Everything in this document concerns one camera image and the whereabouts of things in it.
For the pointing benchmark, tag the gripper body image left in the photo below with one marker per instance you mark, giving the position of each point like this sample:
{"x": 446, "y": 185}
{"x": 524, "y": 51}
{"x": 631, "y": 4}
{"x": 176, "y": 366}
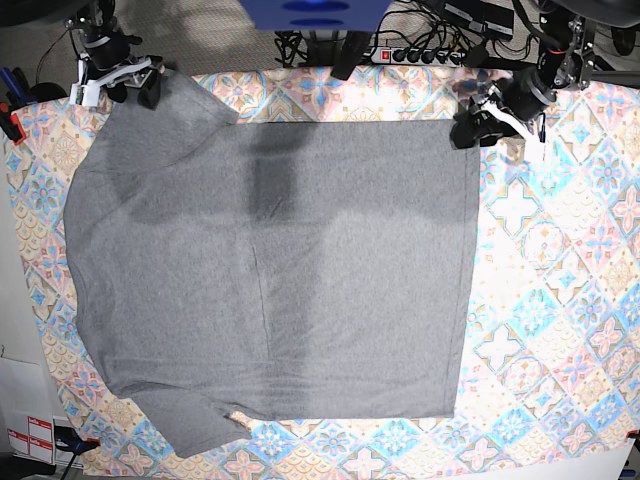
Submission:
{"x": 129, "y": 74}

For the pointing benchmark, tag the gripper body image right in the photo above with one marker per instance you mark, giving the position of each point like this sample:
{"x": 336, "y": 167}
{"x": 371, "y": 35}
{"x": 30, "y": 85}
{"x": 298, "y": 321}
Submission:
{"x": 520, "y": 109}

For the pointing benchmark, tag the grey T-shirt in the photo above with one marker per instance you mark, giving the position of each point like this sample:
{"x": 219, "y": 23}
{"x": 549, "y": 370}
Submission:
{"x": 281, "y": 270}

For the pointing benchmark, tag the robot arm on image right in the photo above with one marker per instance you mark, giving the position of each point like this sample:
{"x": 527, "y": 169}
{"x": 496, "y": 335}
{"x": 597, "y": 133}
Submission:
{"x": 567, "y": 60}

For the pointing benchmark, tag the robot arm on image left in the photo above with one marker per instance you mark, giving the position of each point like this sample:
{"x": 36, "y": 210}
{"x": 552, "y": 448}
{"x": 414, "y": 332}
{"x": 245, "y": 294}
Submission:
{"x": 107, "y": 64}

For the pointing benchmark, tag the white power strip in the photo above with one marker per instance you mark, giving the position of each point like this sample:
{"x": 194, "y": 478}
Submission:
{"x": 413, "y": 56}

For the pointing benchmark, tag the orange clamp upper left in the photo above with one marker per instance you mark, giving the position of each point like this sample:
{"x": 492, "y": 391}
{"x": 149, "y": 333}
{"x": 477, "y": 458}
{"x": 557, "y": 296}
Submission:
{"x": 11, "y": 125}

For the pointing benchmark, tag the orange clamp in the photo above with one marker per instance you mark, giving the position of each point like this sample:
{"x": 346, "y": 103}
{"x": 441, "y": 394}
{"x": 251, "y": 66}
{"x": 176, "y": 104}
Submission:
{"x": 634, "y": 434}
{"x": 11, "y": 125}

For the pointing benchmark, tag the patterned tablecloth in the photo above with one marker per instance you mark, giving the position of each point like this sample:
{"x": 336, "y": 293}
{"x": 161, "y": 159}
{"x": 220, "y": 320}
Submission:
{"x": 551, "y": 370}

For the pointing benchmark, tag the orange clamp lower right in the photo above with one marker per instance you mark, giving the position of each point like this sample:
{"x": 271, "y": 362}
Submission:
{"x": 634, "y": 434}

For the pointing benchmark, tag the blue clamp lower left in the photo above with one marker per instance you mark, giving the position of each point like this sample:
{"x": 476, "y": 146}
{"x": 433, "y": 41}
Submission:
{"x": 67, "y": 440}

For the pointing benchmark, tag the white labelled box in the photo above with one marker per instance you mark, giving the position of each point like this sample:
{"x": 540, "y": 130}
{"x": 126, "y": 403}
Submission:
{"x": 27, "y": 410}

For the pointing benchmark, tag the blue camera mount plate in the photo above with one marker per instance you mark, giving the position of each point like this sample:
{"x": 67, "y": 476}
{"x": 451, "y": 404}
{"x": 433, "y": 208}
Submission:
{"x": 284, "y": 15}

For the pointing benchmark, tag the black centre post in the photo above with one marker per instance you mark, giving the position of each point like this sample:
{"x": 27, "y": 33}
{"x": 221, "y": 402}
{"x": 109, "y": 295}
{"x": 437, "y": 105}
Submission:
{"x": 352, "y": 51}

